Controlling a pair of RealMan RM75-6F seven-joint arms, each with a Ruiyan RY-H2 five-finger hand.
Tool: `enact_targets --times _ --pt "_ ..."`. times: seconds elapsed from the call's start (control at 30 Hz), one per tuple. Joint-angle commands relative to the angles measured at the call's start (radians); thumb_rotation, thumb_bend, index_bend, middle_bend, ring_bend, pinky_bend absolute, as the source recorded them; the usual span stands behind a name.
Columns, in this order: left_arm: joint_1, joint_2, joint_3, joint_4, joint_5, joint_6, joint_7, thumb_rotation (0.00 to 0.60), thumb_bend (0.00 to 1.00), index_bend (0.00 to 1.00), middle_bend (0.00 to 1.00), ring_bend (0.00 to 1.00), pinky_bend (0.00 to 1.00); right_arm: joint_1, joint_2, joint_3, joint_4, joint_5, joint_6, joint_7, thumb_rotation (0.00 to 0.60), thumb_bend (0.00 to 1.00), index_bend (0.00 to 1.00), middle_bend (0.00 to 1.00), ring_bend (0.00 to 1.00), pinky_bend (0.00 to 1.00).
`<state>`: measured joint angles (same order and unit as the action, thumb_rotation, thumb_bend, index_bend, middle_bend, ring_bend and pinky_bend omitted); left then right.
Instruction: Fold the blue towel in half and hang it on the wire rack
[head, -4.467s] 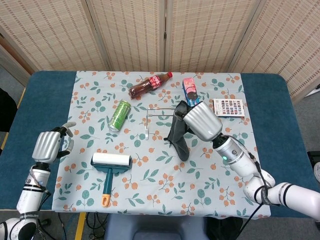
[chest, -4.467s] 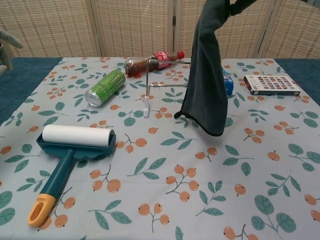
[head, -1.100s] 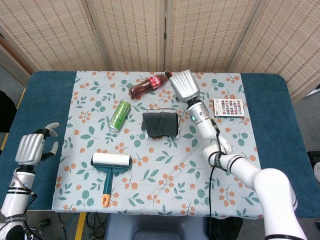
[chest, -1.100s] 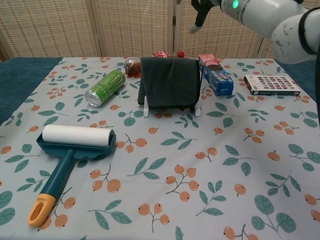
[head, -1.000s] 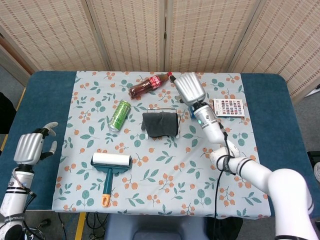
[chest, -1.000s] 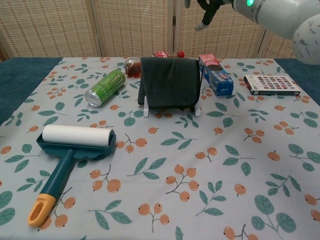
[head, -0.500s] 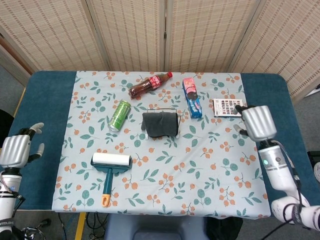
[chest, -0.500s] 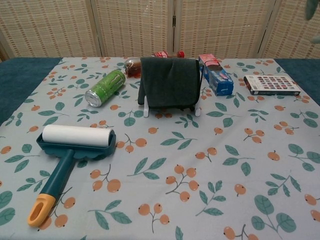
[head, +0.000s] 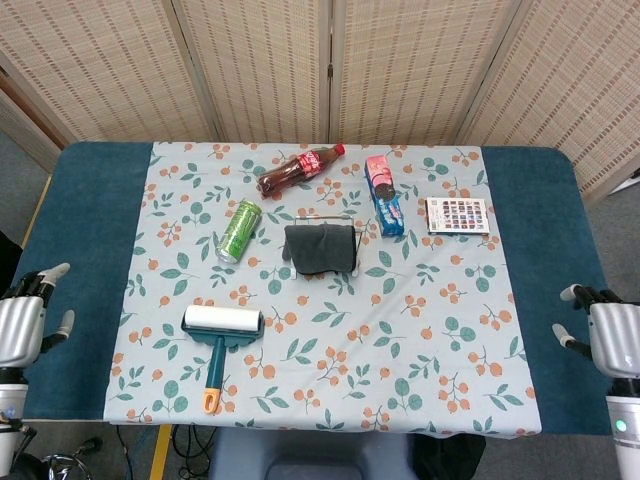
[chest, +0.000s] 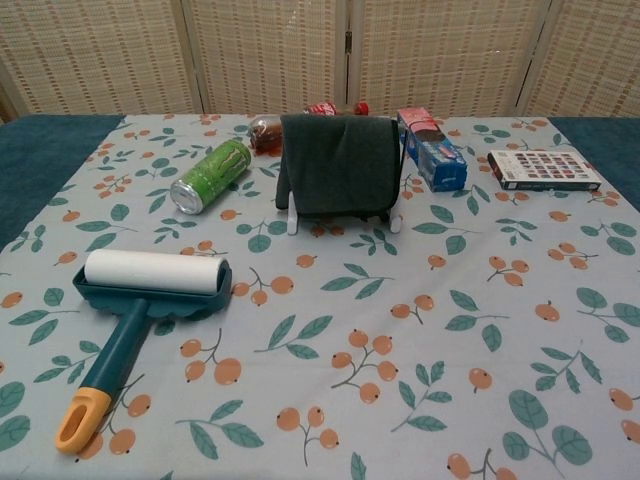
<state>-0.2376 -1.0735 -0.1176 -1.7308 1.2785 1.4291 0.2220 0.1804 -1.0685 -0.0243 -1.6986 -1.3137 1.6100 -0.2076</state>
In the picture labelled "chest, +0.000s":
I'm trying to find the blue and pink cookie box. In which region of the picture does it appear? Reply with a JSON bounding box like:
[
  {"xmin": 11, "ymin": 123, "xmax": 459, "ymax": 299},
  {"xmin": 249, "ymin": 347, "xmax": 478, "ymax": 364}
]
[{"xmin": 396, "ymin": 107, "xmax": 469, "ymax": 194}]

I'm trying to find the clear acrylic stand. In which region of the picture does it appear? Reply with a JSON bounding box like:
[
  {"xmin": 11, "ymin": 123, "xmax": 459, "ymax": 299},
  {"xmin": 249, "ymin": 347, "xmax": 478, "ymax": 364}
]
[{"xmin": 286, "ymin": 115, "xmax": 408, "ymax": 236}]

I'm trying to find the teal table cover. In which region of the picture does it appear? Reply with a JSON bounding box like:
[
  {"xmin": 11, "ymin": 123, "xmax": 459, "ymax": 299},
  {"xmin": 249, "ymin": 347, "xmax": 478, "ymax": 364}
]
[{"xmin": 0, "ymin": 113, "xmax": 640, "ymax": 251}]

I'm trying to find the teal lint roller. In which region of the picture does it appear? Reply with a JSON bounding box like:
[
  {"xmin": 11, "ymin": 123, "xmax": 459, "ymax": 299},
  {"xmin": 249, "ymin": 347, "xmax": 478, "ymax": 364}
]
[{"xmin": 53, "ymin": 248, "xmax": 234, "ymax": 455}]

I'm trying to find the green energy drink can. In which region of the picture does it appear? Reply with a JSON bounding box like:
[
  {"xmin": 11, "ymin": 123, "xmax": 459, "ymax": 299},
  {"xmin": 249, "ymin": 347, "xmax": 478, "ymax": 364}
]
[{"xmin": 169, "ymin": 138, "xmax": 253, "ymax": 217}]

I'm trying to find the flat box with colour grid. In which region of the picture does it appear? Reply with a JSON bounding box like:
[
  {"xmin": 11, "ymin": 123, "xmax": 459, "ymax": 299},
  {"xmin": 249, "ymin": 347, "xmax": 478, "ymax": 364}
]
[{"xmin": 487, "ymin": 148, "xmax": 601, "ymax": 191}]

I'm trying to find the woven folding screen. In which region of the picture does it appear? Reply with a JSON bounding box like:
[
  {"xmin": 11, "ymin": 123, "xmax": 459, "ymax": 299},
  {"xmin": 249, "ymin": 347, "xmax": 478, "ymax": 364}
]
[{"xmin": 0, "ymin": 0, "xmax": 640, "ymax": 125}]

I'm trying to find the cola bottle with red label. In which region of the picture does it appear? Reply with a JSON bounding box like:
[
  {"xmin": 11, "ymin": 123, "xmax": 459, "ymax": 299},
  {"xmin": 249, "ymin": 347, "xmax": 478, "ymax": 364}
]
[{"xmin": 248, "ymin": 100, "xmax": 370, "ymax": 153}]

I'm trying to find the blue microfibre cloth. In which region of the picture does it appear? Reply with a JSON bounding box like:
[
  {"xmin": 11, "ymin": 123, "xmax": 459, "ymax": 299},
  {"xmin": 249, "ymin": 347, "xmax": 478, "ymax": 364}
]
[{"xmin": 274, "ymin": 113, "xmax": 404, "ymax": 221}]

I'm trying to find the floral patterned tablecloth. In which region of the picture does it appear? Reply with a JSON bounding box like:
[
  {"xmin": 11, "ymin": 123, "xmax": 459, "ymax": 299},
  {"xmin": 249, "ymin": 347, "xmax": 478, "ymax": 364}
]
[{"xmin": 0, "ymin": 113, "xmax": 640, "ymax": 480}]

